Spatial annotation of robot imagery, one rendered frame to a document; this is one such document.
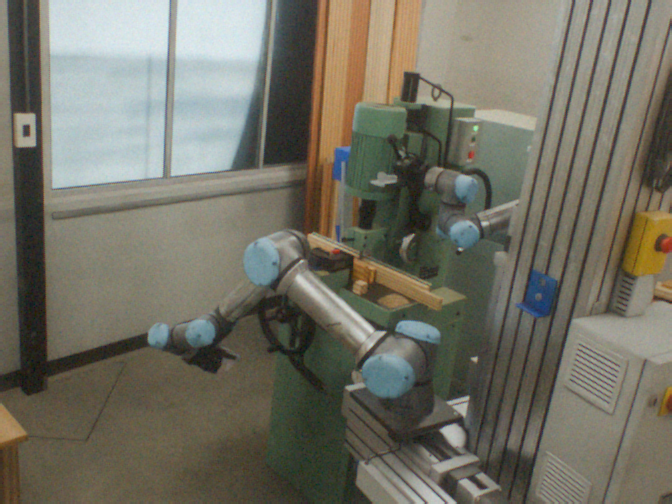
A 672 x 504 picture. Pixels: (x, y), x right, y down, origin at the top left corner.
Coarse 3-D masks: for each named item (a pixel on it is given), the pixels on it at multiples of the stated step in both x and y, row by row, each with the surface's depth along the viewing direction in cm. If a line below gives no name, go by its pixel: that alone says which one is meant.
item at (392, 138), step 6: (390, 138) 220; (396, 138) 221; (390, 144) 222; (396, 150) 224; (396, 156) 226; (414, 204) 241; (414, 216) 246; (420, 216) 245; (426, 216) 245; (414, 222) 246; (420, 222) 244; (426, 222) 245; (420, 228) 245; (426, 228) 247; (432, 228) 253
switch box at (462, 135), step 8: (456, 120) 246; (464, 120) 244; (472, 120) 246; (480, 120) 249; (456, 128) 246; (464, 128) 244; (472, 128) 246; (480, 128) 249; (456, 136) 247; (464, 136) 245; (472, 136) 247; (480, 136) 251; (456, 144) 247; (464, 144) 246; (448, 152) 250; (456, 152) 248; (464, 152) 247; (448, 160) 251; (456, 160) 248; (464, 160) 249; (472, 160) 252
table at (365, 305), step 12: (348, 288) 238; (372, 288) 241; (384, 288) 242; (348, 300) 236; (360, 300) 232; (372, 300) 231; (408, 300) 234; (360, 312) 233; (372, 312) 229; (384, 312) 225; (396, 312) 226; (408, 312) 231; (420, 312) 236; (384, 324) 226; (396, 324) 228
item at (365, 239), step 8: (376, 224) 255; (352, 232) 246; (360, 232) 244; (368, 232) 245; (376, 232) 248; (384, 232) 252; (360, 240) 244; (368, 240) 247; (376, 240) 250; (352, 248) 248; (360, 248) 245; (368, 248) 248
